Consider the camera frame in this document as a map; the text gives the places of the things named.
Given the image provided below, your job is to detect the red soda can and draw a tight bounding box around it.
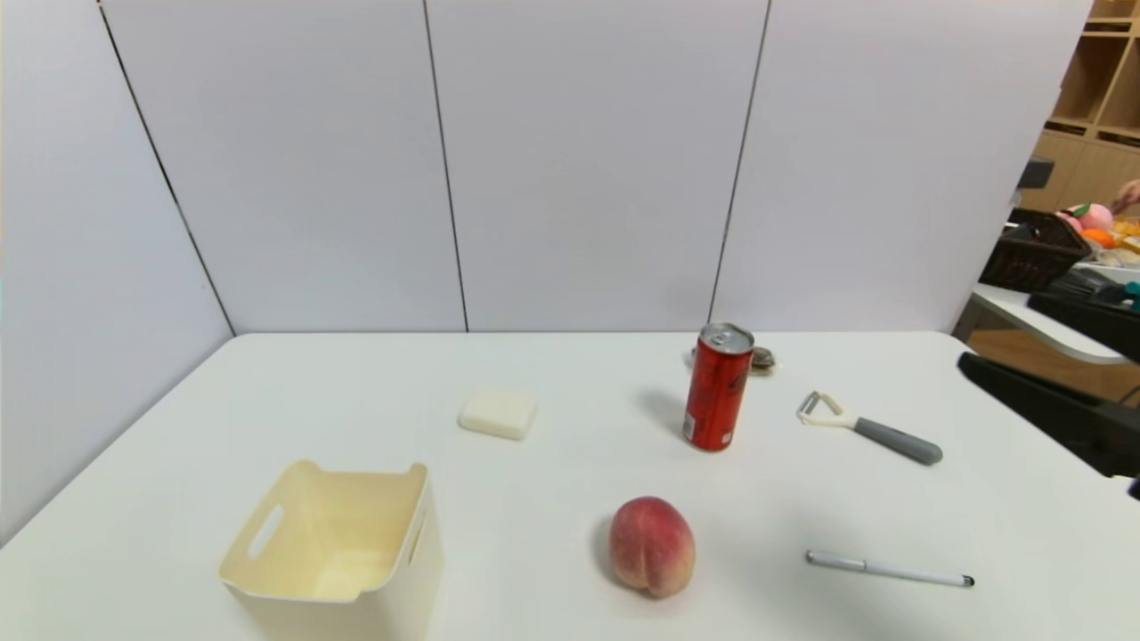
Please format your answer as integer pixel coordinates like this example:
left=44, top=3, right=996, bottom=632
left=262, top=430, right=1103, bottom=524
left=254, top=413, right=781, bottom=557
left=683, top=322, right=755, bottom=452

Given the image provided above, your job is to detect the cream white plastic box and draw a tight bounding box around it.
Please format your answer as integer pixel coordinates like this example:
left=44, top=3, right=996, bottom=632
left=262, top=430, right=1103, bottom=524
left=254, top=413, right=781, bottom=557
left=218, top=459, right=444, bottom=641

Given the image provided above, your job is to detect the pink plush toy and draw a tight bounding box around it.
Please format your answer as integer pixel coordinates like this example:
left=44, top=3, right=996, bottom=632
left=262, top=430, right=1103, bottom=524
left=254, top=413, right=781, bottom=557
left=1058, top=203, right=1114, bottom=234

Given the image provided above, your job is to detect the wooden shelf unit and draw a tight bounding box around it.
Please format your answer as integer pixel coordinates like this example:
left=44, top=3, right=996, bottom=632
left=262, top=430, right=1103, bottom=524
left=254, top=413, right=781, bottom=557
left=1018, top=0, right=1140, bottom=215

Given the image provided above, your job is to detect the black tool on side table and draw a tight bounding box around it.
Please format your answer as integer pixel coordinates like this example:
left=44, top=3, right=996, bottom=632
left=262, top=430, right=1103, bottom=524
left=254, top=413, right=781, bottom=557
left=1055, top=270, right=1128, bottom=304

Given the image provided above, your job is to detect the dark wicker basket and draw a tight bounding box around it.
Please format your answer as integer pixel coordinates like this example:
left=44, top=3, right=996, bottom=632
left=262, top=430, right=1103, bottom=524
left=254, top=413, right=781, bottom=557
left=979, top=208, right=1093, bottom=294

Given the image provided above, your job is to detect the white side table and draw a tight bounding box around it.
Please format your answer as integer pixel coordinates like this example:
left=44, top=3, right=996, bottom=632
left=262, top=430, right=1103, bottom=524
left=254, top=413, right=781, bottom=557
left=953, top=258, right=1140, bottom=366

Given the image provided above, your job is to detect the wrapped snack packet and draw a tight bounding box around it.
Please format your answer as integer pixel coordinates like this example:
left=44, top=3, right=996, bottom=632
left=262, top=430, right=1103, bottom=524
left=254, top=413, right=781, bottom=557
left=690, top=347, right=776, bottom=376

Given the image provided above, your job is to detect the white pen with black tip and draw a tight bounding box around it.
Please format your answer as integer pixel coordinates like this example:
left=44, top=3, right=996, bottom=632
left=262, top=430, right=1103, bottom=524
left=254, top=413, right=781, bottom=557
left=805, top=550, right=975, bottom=588

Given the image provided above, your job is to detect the pink peach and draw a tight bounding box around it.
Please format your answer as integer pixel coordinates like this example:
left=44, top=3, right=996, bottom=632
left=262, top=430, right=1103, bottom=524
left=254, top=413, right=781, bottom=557
left=609, top=497, right=696, bottom=599

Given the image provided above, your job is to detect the white soap bar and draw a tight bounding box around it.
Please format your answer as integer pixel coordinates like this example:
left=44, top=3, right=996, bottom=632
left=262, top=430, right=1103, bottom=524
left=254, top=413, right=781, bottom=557
left=458, top=386, right=539, bottom=441

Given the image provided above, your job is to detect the peeler with grey handle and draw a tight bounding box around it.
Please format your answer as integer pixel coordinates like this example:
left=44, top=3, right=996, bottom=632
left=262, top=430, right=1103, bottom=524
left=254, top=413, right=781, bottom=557
left=796, top=391, right=943, bottom=466

